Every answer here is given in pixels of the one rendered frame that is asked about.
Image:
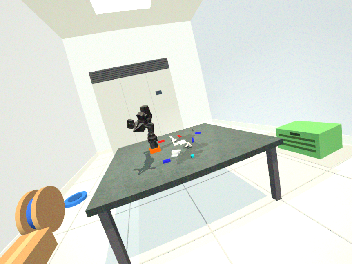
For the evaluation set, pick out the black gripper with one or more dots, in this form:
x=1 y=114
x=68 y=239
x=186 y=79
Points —
x=139 y=126

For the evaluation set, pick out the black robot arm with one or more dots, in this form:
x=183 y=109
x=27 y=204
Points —
x=143 y=115

